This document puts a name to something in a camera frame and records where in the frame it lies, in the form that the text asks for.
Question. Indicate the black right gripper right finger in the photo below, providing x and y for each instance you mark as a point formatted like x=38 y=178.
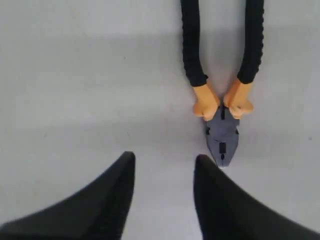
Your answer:
x=226 y=212

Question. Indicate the orange black pliers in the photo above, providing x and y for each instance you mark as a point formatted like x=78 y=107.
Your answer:
x=222 y=116

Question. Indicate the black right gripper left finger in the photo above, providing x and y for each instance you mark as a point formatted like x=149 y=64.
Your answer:
x=98 y=211

